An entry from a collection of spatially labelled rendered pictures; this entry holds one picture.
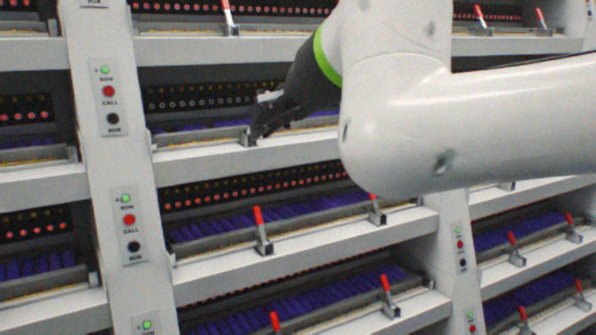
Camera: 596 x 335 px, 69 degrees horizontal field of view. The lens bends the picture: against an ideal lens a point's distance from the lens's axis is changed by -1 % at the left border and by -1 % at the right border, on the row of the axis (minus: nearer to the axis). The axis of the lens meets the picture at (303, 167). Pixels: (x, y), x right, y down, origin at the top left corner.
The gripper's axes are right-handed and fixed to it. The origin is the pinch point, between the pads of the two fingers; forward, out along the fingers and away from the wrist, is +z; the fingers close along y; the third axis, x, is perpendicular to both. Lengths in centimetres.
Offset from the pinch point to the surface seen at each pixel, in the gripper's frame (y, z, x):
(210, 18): 1.7, 18.3, 30.1
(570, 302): 96, 22, -58
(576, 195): 113, 21, -28
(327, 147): 16.0, 7.8, -3.7
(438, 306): 38, 14, -42
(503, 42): 75, 4, 17
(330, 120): 21.3, 12.5, 3.1
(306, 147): 11.0, 7.5, -3.2
